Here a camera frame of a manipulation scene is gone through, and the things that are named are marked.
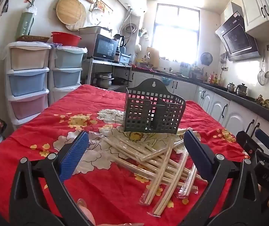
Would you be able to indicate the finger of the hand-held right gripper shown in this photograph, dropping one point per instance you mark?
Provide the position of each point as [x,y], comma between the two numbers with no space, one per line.
[249,146]
[265,140]

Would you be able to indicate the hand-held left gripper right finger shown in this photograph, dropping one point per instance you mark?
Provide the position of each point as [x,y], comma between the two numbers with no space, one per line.
[200,151]

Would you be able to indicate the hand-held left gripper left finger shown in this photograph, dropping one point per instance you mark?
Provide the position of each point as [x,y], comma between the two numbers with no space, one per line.
[74,156]

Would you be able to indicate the pile of chopsticks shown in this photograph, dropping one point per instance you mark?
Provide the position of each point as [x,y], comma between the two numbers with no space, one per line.
[158,160]

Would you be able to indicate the green perforated utensil holder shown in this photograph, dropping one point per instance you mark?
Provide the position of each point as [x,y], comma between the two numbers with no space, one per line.
[153,113]

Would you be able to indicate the person's left hand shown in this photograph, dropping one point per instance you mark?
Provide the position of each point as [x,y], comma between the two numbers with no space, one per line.
[86,213]

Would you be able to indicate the ginger roots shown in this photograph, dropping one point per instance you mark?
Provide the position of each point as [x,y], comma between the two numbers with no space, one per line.
[265,102]

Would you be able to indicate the red floral tablecloth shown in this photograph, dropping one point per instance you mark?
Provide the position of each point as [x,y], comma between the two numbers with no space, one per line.
[96,188]

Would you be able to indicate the black kitchen countertop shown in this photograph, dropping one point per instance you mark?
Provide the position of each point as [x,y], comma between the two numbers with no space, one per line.
[242,98]

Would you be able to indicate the steel teapot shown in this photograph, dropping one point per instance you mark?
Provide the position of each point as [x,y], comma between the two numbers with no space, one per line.
[241,90]

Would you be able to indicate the steel kettle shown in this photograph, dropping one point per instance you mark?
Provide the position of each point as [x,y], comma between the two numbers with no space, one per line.
[231,87]

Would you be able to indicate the group of condiment bottles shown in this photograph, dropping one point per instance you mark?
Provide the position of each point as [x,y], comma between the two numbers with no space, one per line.
[214,78]

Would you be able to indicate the blue plastic drawer tower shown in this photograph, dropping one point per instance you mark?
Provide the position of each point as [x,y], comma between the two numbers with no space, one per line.
[67,77]

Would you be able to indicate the blue hanging basket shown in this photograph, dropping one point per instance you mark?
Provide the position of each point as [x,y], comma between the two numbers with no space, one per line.
[166,79]

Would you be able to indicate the steel cooking pot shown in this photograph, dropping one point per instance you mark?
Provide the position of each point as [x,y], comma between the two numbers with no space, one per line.
[104,81]

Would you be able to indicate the pale green knife block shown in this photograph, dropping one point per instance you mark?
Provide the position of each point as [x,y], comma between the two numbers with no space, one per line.
[185,70]

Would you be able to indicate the pastel plastic drawer tower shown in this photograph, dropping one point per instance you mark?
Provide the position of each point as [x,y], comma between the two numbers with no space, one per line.
[28,82]

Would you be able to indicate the black frying pan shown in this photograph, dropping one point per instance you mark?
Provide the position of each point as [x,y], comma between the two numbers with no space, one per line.
[121,80]

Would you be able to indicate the small black fan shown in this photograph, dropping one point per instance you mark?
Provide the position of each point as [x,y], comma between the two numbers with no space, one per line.
[206,58]

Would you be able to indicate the metal shelf rack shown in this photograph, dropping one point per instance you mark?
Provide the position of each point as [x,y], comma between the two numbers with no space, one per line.
[101,62]

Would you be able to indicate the black range hood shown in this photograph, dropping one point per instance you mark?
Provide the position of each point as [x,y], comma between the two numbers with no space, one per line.
[237,37]

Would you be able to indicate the grey plastic crate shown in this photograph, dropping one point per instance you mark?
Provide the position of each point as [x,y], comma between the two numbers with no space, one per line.
[125,58]

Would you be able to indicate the black microwave oven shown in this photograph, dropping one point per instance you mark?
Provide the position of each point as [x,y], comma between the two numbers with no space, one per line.
[104,47]

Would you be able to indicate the red plastic basin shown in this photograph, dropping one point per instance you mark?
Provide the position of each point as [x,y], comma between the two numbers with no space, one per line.
[66,40]

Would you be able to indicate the kitchen window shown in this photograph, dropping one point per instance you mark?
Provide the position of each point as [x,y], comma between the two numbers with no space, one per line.
[175,33]

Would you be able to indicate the black blender jug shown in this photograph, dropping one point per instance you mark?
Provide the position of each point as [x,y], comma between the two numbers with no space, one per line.
[120,42]

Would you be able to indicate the brown wicker basket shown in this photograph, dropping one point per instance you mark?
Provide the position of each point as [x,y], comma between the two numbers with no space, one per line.
[32,38]

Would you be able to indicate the grey metal box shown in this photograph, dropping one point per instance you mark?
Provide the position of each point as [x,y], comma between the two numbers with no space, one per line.
[93,30]

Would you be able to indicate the round woven straw mat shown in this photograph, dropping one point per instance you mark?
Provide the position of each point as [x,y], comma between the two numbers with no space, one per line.
[81,26]

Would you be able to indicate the clear glass lid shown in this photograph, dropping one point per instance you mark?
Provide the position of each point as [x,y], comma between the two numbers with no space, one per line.
[98,16]

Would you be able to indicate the round bamboo tray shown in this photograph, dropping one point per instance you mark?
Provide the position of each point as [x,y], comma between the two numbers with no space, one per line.
[68,10]

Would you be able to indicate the framed fruit picture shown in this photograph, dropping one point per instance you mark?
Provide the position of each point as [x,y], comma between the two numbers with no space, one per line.
[101,4]

